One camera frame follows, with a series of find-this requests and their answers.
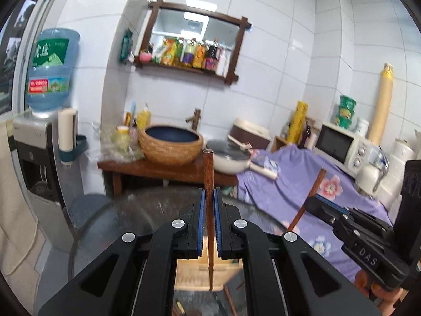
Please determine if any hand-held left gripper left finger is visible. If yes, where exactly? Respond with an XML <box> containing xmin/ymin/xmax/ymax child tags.
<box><xmin>38</xmin><ymin>187</ymin><xmax>208</xmax><ymax>316</ymax></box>

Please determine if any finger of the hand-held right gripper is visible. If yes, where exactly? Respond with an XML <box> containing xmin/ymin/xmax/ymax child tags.
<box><xmin>305</xmin><ymin>195</ymin><xmax>354</xmax><ymax>228</ymax></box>
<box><xmin>349</xmin><ymin>207</ymin><xmax>394</xmax><ymax>235</ymax></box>

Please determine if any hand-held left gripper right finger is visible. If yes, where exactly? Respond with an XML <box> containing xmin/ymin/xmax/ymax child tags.
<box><xmin>213</xmin><ymin>187</ymin><xmax>382</xmax><ymax>316</ymax></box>

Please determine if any beige plastic utensil holder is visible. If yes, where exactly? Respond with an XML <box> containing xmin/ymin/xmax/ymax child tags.
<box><xmin>174</xmin><ymin>258</ymin><xmax>244</xmax><ymax>293</ymax></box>

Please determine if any person's right hand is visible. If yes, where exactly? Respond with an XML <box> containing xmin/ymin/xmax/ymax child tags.
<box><xmin>354</xmin><ymin>269</ymin><xmax>404</xmax><ymax>316</ymax></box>

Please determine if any white paper roll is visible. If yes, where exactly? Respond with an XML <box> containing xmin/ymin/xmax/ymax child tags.
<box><xmin>391</xmin><ymin>138</ymin><xmax>418</xmax><ymax>172</ymax></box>
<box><xmin>355</xmin><ymin>165</ymin><xmax>384</xmax><ymax>195</ymax></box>

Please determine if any purple floral cloth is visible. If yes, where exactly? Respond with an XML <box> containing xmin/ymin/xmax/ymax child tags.
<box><xmin>237</xmin><ymin>145</ymin><xmax>395</xmax><ymax>284</ymax></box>

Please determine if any white frying pan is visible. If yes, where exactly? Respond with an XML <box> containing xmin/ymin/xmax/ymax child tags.
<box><xmin>206</xmin><ymin>135</ymin><xmax>279</xmax><ymax>182</ymax></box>

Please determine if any white microwave oven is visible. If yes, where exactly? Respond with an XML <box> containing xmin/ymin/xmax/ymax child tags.
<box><xmin>312</xmin><ymin>121</ymin><xmax>379</xmax><ymax>178</ymax></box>

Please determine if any dark wooden table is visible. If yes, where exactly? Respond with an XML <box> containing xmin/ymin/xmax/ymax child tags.
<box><xmin>97</xmin><ymin>155</ymin><xmax>239</xmax><ymax>198</ymax></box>

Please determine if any woven basin with blue bowl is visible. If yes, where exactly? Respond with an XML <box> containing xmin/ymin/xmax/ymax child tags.
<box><xmin>138</xmin><ymin>124</ymin><xmax>204</xmax><ymax>166</ymax></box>

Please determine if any yellow packet stack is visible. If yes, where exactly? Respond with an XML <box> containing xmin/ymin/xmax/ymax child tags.
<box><xmin>287</xmin><ymin>101</ymin><xmax>310</xmax><ymax>145</ymax></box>

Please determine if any brown and white rice cooker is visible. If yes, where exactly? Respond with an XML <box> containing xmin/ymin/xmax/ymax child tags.
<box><xmin>228</xmin><ymin>118</ymin><xmax>272</xmax><ymax>150</ymax></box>

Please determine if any green cup stack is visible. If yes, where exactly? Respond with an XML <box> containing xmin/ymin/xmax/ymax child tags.
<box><xmin>334</xmin><ymin>95</ymin><xmax>357</xmax><ymax>129</ymax></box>

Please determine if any bamboo style faucet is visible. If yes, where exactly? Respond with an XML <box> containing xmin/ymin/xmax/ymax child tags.
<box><xmin>185</xmin><ymin>108</ymin><xmax>202</xmax><ymax>131</ymax></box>

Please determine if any grey round bin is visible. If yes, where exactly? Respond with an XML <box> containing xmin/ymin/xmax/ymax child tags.
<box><xmin>71</xmin><ymin>194</ymin><xmax>112</xmax><ymax>228</ymax></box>

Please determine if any tall beige roll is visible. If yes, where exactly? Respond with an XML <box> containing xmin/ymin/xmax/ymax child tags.
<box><xmin>368</xmin><ymin>62</ymin><xmax>394</xmax><ymax>145</ymax></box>

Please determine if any clear plastic bag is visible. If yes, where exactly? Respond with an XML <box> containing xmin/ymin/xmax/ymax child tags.
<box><xmin>87</xmin><ymin>122</ymin><xmax>145</xmax><ymax>163</ymax></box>

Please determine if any yellow soap pump bottle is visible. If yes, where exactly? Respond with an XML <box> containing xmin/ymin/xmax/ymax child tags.
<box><xmin>136</xmin><ymin>103</ymin><xmax>152</xmax><ymax>130</ymax></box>

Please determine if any white paper cup tube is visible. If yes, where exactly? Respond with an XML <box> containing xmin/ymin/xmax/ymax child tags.
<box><xmin>58</xmin><ymin>107</ymin><xmax>78</xmax><ymax>154</ymax></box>

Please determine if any row of colourful bottles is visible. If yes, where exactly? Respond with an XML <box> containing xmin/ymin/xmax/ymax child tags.
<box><xmin>152</xmin><ymin>37</ymin><xmax>231</xmax><ymax>75</ymax></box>

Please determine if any white water dispenser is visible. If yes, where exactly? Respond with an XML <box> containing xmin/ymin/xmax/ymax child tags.
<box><xmin>12</xmin><ymin>112</ymin><xmax>78</xmax><ymax>251</ymax></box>

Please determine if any green hanging packet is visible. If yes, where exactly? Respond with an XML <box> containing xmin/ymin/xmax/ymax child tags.
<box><xmin>119</xmin><ymin>29</ymin><xmax>134</xmax><ymax>64</ymax></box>

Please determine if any wooden framed mirror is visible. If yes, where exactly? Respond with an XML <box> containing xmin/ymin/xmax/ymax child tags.
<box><xmin>134</xmin><ymin>0</ymin><xmax>252</xmax><ymax>86</ymax></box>

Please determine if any blue water jug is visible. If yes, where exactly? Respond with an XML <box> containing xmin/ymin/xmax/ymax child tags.
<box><xmin>26</xmin><ymin>28</ymin><xmax>81</xmax><ymax>119</ymax></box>

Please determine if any dark framed window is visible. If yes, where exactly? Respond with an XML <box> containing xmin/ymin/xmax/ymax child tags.
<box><xmin>0</xmin><ymin>0</ymin><xmax>50</xmax><ymax>116</ymax></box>

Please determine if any teal cup holder bracket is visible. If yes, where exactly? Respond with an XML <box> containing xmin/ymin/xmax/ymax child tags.
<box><xmin>61</xmin><ymin>134</ymin><xmax>89</xmax><ymax>165</ymax></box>

